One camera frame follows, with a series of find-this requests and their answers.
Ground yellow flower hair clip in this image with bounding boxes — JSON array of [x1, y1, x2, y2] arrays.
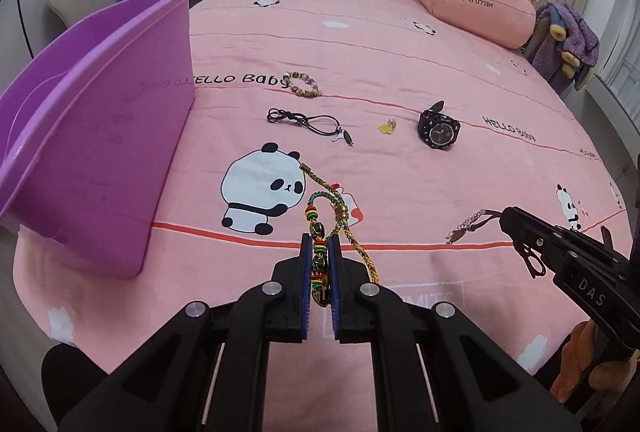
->
[[378, 119, 397, 135]]

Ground purple plush clothing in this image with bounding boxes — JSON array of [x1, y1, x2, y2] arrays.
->
[[524, 2, 600, 95]]

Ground right hand orange glove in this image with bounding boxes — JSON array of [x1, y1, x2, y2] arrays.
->
[[549, 318, 640, 405]]

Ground purple plastic basin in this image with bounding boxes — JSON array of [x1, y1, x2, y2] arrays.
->
[[1, 0, 195, 277]]

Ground black cord necklace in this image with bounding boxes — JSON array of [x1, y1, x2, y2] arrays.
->
[[266, 107, 356, 147]]

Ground pink panda bed sheet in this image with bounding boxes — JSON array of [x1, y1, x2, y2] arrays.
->
[[12, 0, 629, 432]]

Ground black wrist watch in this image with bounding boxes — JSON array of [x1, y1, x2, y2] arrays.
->
[[416, 100, 461, 150]]

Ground brown cord charm bracelet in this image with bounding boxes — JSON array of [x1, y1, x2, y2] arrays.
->
[[444, 208, 548, 280]]

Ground yellow braided beaded bracelet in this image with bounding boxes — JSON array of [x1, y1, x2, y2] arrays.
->
[[298, 162, 381, 308]]

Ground beaded stone bracelet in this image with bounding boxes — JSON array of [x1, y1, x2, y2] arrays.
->
[[282, 70, 322, 100]]

